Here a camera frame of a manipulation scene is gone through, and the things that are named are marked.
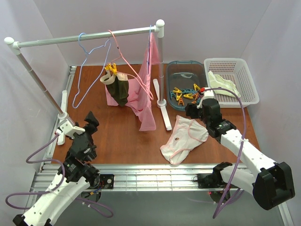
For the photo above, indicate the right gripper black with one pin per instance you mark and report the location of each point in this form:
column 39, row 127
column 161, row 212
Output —
column 196, row 111

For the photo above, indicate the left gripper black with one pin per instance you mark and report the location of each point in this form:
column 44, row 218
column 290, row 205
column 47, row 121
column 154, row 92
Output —
column 89, row 128

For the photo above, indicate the white pink-trimmed underwear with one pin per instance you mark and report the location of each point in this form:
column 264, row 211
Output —
column 187, row 135

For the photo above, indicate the pink garment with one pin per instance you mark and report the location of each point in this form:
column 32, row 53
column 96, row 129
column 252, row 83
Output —
column 142, row 105

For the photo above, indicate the blue wire hanger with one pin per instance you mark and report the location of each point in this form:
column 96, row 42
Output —
column 87, row 80

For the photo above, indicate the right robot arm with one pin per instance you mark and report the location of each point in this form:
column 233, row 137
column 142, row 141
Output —
column 269, row 182

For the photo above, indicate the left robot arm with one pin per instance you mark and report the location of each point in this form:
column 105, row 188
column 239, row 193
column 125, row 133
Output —
column 74, row 175

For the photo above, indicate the cream underwear in basket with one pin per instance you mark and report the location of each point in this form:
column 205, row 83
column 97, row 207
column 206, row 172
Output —
column 217, row 81

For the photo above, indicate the dark green beige underwear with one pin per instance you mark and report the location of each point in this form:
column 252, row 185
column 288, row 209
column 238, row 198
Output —
column 117, row 86

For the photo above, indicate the yellow clothespin on hanger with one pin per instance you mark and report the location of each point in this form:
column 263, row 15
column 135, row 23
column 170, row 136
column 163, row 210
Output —
column 111, row 67

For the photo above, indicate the blue hanger with pink garment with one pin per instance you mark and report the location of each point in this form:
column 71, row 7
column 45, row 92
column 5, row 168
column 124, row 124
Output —
column 148, row 50

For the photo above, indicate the yellow clothespin centre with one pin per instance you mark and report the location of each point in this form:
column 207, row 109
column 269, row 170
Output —
column 188, row 96

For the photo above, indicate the light blue clothespin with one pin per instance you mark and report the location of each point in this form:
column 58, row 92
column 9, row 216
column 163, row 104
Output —
column 185, row 91

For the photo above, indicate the teal clothespin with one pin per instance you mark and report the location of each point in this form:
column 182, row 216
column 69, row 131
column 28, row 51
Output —
column 172, row 95

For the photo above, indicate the teal transparent plastic bin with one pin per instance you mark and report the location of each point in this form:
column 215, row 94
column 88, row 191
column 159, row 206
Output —
column 183, row 74

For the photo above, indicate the clothes rack with white feet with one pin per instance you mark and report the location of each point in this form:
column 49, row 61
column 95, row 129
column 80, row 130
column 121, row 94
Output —
column 15, row 47

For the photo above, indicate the white plastic basket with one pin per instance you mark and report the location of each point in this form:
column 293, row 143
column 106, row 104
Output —
column 237, row 71

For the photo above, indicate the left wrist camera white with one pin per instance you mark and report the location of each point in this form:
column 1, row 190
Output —
column 68, row 127

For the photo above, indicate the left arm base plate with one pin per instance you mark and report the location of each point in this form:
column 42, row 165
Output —
column 104, row 181

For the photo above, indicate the aluminium rail frame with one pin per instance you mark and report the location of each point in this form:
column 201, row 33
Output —
column 133, row 156

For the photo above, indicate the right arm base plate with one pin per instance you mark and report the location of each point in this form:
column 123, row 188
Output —
column 209, row 181

